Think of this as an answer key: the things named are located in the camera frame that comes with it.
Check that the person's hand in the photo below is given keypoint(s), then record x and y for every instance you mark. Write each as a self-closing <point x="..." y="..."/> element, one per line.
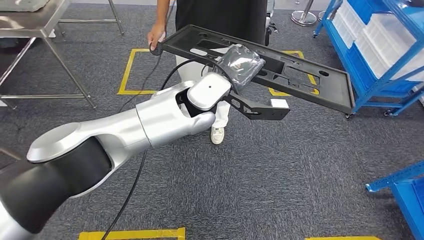
<point x="155" y="34"/>

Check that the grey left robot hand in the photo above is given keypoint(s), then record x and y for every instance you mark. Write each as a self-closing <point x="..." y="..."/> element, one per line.
<point x="242" y="66"/>

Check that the black handheld controller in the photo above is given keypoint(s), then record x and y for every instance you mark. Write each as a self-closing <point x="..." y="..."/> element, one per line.
<point x="156" y="49"/>

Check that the long black plastic part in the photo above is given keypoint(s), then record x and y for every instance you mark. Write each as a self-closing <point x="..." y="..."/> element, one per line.
<point x="331" y="92"/>

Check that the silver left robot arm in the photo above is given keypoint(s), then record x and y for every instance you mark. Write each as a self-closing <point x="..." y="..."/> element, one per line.
<point x="159" y="119"/>

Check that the stainless steel workbench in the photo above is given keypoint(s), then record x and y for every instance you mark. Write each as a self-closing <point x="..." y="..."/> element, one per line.
<point x="36" y="23"/>

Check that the person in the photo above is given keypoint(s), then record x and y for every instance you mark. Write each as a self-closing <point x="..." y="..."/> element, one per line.
<point x="215" y="20"/>

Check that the chrome stanchion base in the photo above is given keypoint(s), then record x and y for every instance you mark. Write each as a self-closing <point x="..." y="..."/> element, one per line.
<point x="303" y="18"/>

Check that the white plastic crate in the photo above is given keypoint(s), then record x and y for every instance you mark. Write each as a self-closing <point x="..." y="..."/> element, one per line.
<point x="387" y="43"/>
<point x="346" y="23"/>

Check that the yellow floor tape square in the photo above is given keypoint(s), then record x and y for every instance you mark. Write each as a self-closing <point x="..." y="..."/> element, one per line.
<point x="132" y="234"/>

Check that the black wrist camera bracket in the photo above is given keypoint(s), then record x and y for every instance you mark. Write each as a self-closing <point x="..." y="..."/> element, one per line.
<point x="265" y="112"/>

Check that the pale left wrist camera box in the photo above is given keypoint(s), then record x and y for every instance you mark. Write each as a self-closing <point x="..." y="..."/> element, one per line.
<point x="279" y="103"/>

